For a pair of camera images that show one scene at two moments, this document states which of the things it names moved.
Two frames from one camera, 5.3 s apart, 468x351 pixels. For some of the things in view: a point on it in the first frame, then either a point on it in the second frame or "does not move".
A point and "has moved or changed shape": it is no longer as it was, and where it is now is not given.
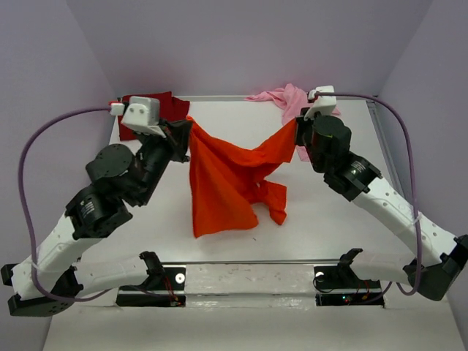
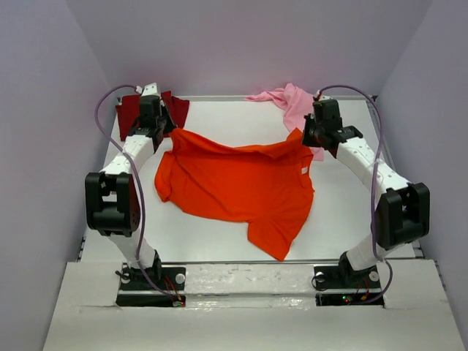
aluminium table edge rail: x=385 y=147 does not move
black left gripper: x=178 y=134 -> x=169 y=126
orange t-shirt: x=227 y=180 has moved or changed shape
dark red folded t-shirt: x=170 y=108 does not move
